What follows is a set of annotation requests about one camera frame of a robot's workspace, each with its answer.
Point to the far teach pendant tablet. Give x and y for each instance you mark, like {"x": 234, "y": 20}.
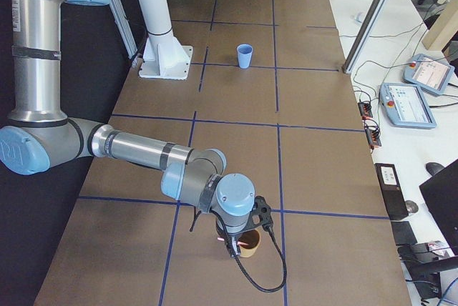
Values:
{"x": 430, "y": 74}

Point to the right black cable connector block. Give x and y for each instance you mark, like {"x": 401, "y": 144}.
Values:
{"x": 365, "y": 109}

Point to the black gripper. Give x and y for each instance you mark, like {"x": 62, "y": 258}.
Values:
{"x": 227, "y": 234}

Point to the aluminium frame post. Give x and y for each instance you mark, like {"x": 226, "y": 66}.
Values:
{"x": 367, "y": 26}

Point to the blue ribbed plastic cup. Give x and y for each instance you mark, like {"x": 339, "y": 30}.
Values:
{"x": 244, "y": 52}

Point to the near teach pendant tablet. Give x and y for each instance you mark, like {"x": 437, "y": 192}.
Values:
{"x": 406, "y": 106}

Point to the black monitor corner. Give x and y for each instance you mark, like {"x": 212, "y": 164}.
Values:
{"x": 440, "y": 194}

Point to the black box with white label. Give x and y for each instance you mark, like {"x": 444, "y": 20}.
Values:
{"x": 391, "y": 191}

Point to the left black cable connector block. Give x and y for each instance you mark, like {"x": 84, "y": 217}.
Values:
{"x": 372, "y": 131}

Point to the teach pendant tablet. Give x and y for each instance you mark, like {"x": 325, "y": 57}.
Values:
{"x": 430, "y": 74}
{"x": 406, "y": 106}

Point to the black cable connector block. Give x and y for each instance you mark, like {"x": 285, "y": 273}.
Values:
{"x": 372, "y": 131}
{"x": 365, "y": 109}

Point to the black computer mouse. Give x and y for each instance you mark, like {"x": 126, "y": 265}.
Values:
{"x": 433, "y": 168}

